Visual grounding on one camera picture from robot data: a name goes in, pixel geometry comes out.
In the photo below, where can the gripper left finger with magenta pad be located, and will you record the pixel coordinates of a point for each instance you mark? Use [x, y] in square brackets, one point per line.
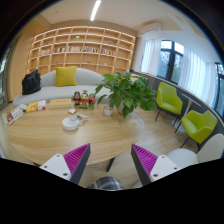
[69, 166]

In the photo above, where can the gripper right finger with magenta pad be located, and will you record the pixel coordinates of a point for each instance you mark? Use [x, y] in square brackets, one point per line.
[151, 167]

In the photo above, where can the white round charger base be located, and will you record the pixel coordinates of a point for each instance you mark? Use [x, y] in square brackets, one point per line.
[70, 125]

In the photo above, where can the grey plaid stool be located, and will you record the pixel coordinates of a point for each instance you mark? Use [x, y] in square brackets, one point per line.
[106, 183]

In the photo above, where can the near lime green chair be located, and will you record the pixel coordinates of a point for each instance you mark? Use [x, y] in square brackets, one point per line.
[198, 126]

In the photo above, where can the lime green chair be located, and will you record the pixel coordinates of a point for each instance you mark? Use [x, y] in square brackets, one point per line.
[198, 126]
[168, 100]

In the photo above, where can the white chair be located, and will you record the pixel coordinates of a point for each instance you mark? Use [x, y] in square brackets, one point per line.
[212, 150]

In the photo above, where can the yellow book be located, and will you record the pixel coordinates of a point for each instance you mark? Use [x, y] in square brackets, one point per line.
[60, 103]

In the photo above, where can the small white candle jar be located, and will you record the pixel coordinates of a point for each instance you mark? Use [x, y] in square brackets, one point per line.
[108, 110]

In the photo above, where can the colourful cartoon figurines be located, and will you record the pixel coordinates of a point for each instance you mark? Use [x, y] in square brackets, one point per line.
[83, 100]

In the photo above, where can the yellow and pink booklet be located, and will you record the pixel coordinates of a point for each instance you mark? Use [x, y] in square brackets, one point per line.
[36, 106]

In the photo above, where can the far lime green chair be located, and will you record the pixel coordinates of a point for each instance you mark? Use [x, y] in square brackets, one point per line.
[168, 100]

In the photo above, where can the green potted plant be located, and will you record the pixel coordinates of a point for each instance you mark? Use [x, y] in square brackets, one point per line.
[128, 91]

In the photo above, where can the light grey sofa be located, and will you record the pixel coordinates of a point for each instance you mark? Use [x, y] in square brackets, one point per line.
[86, 80]

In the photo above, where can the yellow-green cushion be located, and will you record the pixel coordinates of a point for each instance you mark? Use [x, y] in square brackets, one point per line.
[66, 76]

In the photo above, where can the black backpack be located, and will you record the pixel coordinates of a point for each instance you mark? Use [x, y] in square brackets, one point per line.
[31, 83]

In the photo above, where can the white sheer curtain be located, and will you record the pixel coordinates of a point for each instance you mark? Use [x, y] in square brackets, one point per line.
[198, 77]

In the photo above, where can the ceiling strip light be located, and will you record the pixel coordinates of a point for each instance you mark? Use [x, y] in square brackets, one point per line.
[95, 9]

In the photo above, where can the wooden wall bookshelf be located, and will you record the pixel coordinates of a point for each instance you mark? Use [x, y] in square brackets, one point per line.
[98, 49]

